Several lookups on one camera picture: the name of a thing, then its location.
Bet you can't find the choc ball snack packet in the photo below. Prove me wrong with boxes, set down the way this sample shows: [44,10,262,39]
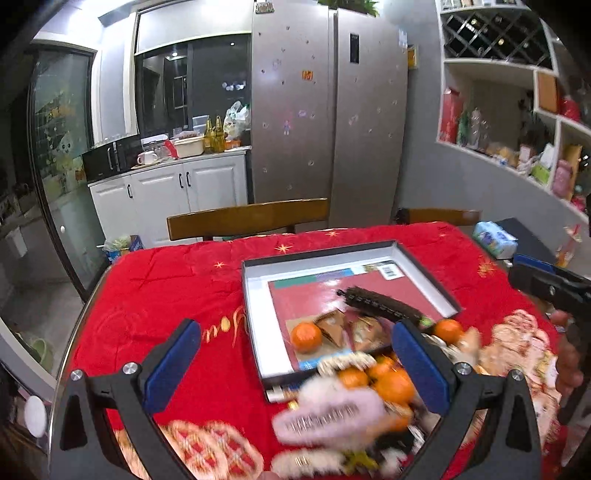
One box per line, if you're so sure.
[349,316,390,352]

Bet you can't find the pink fluffy hair clip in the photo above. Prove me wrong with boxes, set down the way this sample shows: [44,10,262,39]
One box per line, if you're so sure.
[271,376,387,450]

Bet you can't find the brown triangular snack packet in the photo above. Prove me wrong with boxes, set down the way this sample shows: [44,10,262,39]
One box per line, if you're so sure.
[315,309,346,348]

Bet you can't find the person's right hand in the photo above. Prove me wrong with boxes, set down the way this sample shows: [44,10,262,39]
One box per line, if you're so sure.
[556,335,584,398]

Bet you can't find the black laptop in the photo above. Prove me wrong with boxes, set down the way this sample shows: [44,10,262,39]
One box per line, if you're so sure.
[497,218,555,264]

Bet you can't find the blue tissue pack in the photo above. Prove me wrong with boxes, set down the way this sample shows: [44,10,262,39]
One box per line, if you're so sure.
[472,221,518,260]

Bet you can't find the wooden chair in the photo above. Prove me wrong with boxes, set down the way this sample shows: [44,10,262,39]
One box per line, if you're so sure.
[166,198,329,241]
[394,208,482,227]

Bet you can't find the orange mandarin right pile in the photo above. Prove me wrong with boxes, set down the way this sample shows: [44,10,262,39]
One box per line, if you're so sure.
[433,319,464,345]

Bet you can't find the orange mandarin in pile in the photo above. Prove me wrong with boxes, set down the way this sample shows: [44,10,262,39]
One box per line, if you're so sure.
[374,369,416,404]

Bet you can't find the red printed tablecloth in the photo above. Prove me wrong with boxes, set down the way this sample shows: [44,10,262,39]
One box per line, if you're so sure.
[49,223,535,479]

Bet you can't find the black shallow gift box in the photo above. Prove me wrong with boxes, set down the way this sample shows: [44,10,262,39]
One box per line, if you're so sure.
[242,241,462,389]

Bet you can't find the white kitchen cabinet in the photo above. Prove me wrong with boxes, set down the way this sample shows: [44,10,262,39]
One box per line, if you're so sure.
[89,147,249,248]

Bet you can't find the wooden chair back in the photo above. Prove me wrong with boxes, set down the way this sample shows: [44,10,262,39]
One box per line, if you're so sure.
[166,198,329,241]

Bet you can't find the silver double door fridge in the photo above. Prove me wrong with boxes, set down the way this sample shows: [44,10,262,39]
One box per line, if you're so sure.
[250,1,408,227]

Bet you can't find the black microwave oven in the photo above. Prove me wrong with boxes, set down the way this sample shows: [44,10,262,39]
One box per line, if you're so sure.
[82,135,143,183]

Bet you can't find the white mug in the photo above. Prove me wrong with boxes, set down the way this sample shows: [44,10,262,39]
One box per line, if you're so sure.
[136,151,158,166]

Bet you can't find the yellow oil bottles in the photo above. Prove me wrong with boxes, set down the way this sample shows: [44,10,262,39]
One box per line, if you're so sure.
[204,116,225,154]

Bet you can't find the glass sliding door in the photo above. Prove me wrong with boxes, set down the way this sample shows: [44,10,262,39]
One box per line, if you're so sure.
[27,45,107,301]

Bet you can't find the white wall shelf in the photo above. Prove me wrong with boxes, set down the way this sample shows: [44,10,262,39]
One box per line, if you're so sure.
[436,1,590,224]

